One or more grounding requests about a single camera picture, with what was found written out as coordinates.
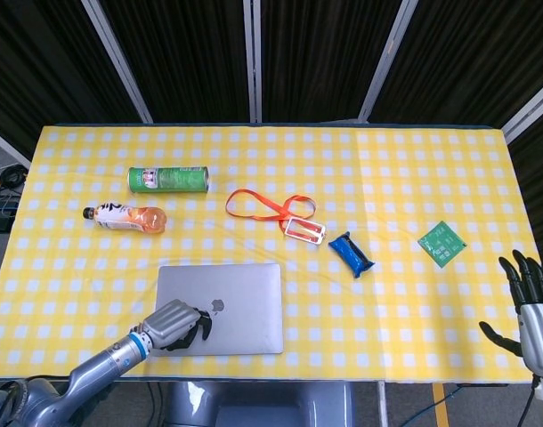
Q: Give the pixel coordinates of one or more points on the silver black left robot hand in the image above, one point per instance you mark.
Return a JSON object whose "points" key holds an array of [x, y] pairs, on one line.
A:
{"points": [[171, 320]]}

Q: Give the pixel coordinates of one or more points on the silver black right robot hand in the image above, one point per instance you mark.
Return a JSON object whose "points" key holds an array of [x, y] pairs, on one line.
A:
{"points": [[538, 329]]}

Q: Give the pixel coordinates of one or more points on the grey laptop computer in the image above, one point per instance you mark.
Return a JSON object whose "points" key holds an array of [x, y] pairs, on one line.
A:
{"points": [[245, 302]]}

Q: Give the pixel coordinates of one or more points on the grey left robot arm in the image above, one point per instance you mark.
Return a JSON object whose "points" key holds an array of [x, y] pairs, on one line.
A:
{"points": [[98, 364]]}

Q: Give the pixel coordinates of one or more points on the orange drink plastic bottle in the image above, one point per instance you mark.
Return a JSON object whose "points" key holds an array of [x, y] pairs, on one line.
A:
{"points": [[120, 218]]}

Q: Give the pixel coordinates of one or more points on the grey robot torso base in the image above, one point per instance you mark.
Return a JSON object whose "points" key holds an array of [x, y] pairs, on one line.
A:
{"points": [[262, 405]]}

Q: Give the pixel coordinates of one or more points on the green sachet packet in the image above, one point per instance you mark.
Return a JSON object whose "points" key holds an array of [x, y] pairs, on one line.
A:
{"points": [[443, 244]]}

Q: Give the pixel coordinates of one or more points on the green cylindrical chips can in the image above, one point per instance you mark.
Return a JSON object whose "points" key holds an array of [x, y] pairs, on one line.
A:
{"points": [[173, 179]]}

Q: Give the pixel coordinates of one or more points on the clear badge holder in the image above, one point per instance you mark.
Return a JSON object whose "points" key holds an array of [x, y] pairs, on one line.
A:
{"points": [[303, 230]]}

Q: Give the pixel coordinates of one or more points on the yellow white checkered tablecloth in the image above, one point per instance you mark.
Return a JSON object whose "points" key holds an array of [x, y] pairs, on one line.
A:
{"points": [[342, 320]]}

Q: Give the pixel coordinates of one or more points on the grey metal table leg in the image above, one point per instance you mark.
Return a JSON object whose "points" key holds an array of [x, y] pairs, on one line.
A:
{"points": [[383, 405]]}

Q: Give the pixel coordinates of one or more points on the blue snack wrapper pack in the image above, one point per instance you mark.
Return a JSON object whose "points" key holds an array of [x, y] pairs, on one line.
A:
{"points": [[349, 255]]}

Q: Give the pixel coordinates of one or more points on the white partition frame post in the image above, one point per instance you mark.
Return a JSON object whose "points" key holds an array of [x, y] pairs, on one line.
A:
{"points": [[120, 62], [6, 144], [253, 58], [385, 62], [529, 109]]}

